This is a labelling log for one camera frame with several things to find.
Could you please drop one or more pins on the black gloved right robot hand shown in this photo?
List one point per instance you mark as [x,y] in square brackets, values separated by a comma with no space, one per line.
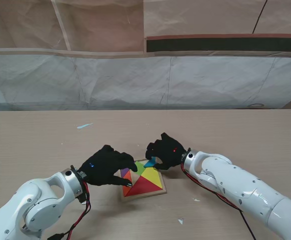
[168,152]

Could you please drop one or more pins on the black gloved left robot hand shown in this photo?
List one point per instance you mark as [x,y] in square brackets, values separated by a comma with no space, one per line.
[105,166]

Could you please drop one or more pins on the blue small tangram triangle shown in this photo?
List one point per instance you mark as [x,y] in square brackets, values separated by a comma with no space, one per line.
[150,163]

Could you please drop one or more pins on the purple tangram triangle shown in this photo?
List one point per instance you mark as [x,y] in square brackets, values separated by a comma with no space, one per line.
[125,172]

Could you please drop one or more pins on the orange tangram parallelogram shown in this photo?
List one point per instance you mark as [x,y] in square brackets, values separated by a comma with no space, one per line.
[126,183]

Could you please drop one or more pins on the yellow large tangram triangle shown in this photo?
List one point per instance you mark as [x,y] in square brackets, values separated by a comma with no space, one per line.
[154,178]

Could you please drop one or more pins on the green tangram square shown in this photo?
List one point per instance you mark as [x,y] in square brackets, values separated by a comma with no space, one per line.
[141,168]

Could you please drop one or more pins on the natural wood tangram triangle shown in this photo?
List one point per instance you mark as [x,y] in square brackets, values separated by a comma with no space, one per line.
[135,176]

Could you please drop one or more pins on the red large tangram triangle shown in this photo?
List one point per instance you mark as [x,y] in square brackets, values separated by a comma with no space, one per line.
[143,187]

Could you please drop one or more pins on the square wooden tangram tray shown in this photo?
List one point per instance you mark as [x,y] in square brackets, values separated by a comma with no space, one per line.
[145,196]

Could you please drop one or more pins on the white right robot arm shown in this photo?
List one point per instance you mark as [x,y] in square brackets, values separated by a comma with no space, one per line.
[243,185]

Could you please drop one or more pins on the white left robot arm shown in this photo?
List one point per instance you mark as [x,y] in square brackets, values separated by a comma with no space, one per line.
[28,207]

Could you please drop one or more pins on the light blue tape scrap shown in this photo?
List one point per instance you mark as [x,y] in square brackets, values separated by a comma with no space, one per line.
[84,125]

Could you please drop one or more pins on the white pointed paper scrap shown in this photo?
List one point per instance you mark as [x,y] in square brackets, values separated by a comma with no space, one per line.
[180,221]

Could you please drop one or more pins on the marble print backdrop sheet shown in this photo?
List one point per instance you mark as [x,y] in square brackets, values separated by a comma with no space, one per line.
[135,80]

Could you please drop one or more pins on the black strip with red edge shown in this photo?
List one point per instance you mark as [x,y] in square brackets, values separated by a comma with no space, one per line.
[223,45]

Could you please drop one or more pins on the beige paper backdrop sheet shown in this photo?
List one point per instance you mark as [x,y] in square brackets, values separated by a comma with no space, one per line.
[98,25]

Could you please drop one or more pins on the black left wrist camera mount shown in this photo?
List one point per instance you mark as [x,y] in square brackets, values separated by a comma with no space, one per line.
[82,198]

